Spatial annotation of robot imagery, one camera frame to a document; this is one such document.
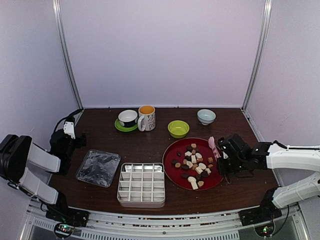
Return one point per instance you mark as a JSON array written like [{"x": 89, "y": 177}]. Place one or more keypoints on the front aluminium rail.
[{"x": 225, "y": 225}]

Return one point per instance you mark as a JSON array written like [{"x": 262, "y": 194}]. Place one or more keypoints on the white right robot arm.
[{"x": 275, "y": 155}]

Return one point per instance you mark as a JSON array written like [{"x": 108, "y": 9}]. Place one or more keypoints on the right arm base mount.
[{"x": 262, "y": 216}]

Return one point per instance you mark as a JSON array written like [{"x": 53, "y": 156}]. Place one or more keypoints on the pink plastic scoop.
[{"x": 216, "y": 152}]

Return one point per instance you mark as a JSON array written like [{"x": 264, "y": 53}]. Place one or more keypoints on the dark oval chocolate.
[{"x": 185, "y": 175}]

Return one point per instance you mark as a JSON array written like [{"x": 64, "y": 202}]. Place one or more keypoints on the pale blue bowl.
[{"x": 206, "y": 116}]

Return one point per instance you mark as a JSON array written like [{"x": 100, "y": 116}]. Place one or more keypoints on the white floral mug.
[{"x": 147, "y": 118}]

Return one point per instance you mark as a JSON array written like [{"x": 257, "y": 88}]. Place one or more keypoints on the white square chocolate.
[{"x": 198, "y": 170}]

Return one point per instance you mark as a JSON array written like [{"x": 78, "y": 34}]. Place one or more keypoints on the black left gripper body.
[{"x": 69, "y": 151}]

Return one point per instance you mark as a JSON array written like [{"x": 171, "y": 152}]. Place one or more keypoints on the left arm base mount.
[{"x": 67, "y": 218}]

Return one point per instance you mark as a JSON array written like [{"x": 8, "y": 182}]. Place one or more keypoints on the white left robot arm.
[{"x": 20, "y": 156}]

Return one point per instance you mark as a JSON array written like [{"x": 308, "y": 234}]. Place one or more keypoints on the left aluminium frame post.
[{"x": 65, "y": 53}]

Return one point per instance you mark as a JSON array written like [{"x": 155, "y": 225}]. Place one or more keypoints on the dark blue white cup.
[{"x": 128, "y": 118}]

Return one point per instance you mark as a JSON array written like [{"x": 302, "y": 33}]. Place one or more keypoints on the lime green bowl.
[{"x": 178, "y": 129}]

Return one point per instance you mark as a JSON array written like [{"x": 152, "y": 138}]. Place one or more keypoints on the right aluminium frame post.
[{"x": 264, "y": 29}]

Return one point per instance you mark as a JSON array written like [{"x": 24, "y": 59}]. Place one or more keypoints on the silver compartment tin box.
[{"x": 141, "y": 185}]

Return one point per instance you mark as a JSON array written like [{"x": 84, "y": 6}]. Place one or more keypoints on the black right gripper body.
[{"x": 236, "y": 165}]

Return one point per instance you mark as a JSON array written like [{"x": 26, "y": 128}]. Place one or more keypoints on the tin lid with rabbit picture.
[{"x": 98, "y": 168}]

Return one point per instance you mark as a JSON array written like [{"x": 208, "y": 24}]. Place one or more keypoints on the aluminium frame post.
[
  {"x": 65, "y": 53},
  {"x": 264, "y": 29}
]

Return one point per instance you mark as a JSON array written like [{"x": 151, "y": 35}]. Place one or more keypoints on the red round tray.
[{"x": 195, "y": 152}]

